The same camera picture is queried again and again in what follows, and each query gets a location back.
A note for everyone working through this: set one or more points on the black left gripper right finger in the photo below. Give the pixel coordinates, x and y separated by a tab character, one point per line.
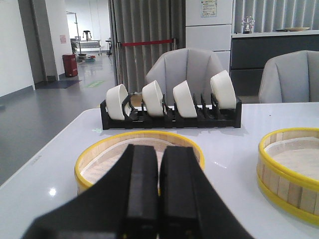
190	208

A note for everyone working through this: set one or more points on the left grey chair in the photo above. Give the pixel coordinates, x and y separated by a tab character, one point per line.
196	66

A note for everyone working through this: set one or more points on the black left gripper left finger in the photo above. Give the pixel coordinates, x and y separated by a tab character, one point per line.
123	204

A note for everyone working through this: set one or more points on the white bowl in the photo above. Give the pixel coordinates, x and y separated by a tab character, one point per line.
152	97
183	99
114	98
223	90

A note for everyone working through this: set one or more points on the small ferris wheel ornament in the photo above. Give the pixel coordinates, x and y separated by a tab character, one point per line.
248	23

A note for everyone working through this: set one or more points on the wooden plate on counter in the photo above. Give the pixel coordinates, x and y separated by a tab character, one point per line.
295	29

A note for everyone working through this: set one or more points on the red barrier belt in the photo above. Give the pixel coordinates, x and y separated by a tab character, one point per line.
143	43

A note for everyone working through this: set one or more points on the black dish rack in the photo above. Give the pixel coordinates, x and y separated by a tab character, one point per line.
206	117

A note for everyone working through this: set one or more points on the red trash bin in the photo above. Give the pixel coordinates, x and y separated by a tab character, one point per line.
70	65

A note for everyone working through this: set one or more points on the bamboo steamer tray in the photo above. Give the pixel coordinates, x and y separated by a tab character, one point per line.
292	191
96	150

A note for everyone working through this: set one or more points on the right grey chair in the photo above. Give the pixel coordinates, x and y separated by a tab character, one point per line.
291	78

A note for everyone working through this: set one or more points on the white paper liner centre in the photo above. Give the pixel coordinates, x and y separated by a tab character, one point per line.
298	154

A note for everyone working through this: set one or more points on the dark grey counter cabinet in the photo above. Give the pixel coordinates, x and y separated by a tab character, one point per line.
250	52

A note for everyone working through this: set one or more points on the grey chair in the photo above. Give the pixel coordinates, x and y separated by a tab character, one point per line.
291	78
196	66

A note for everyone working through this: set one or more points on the white paper steamer liner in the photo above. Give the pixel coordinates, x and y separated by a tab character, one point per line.
100	165

